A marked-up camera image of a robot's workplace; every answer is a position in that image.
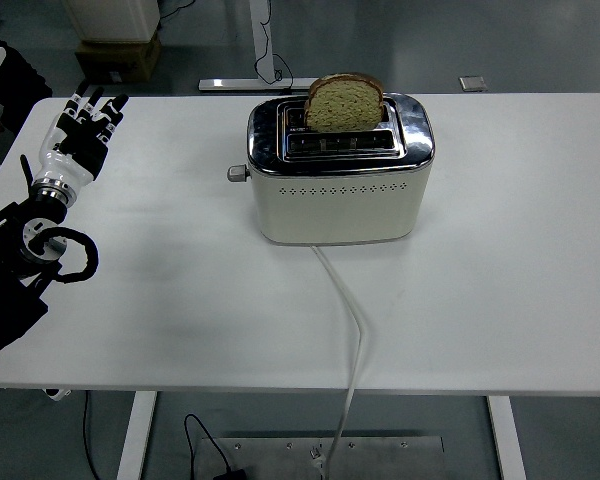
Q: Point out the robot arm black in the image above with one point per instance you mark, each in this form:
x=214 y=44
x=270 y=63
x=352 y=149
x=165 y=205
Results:
x=10 y=295

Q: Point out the grey metal plate with screws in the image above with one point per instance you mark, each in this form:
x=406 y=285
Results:
x=390 y=457

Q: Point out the white cabinet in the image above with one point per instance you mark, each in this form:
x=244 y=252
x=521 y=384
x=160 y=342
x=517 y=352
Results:
x=112 y=20

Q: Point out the small white clamp piece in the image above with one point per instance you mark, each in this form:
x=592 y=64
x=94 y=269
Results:
x=57 y=394

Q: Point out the brown bread slice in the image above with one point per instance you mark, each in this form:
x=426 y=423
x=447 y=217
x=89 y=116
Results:
x=344 y=107

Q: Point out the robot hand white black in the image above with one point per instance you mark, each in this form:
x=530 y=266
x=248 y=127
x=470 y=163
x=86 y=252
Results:
x=62 y=162

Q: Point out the black ridged foam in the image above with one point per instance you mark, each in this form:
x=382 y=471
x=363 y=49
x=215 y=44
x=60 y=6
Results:
x=25 y=75

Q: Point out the white table leg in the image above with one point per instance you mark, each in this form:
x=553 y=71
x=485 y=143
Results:
x=507 y=440
x=135 y=435

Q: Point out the brown cardboard box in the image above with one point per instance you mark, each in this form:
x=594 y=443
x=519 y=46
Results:
x=120 y=60

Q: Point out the cream and chrome toaster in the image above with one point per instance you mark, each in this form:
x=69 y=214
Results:
x=340 y=210

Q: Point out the white desk stand leg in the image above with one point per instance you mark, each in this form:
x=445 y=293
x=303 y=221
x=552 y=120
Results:
x=260 y=30

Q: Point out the grey floor socket plate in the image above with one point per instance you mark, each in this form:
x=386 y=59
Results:
x=473 y=83

